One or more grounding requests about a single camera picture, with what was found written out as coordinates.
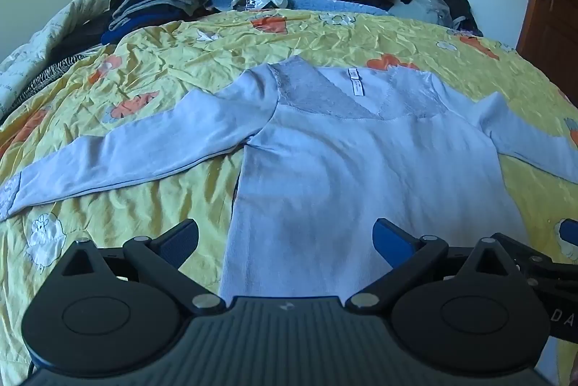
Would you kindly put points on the black coat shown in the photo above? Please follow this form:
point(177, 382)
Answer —
point(456, 2)

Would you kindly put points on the white printed quilt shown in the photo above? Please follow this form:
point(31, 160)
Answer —
point(45, 29)

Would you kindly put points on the grey plastic bag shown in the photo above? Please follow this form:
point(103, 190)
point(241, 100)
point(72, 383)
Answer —
point(424, 4)

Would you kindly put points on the black cloth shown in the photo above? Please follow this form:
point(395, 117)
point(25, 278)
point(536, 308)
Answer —
point(86, 33)

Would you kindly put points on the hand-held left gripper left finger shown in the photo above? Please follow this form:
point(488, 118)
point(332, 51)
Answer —
point(180, 240)

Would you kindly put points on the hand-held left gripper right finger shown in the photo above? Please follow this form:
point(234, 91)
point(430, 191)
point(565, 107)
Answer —
point(389, 239)

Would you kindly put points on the yellow carrot print blanket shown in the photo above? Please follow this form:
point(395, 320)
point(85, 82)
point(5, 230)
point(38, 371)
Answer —
point(180, 47)

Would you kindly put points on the pile of folded dark clothes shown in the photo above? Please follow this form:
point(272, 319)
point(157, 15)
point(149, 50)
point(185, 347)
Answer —
point(153, 4)

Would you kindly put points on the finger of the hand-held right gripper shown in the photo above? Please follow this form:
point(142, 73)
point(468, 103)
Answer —
point(519, 249)
point(568, 228)

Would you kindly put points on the zebra striped cloth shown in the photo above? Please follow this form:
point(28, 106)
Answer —
point(49, 72)

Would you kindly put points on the light blue long-sleeve top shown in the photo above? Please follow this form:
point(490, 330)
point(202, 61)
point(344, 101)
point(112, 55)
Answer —
point(343, 169)

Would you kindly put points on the blue knitted blanket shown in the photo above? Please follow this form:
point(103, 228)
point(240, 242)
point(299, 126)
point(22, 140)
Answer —
point(316, 2)

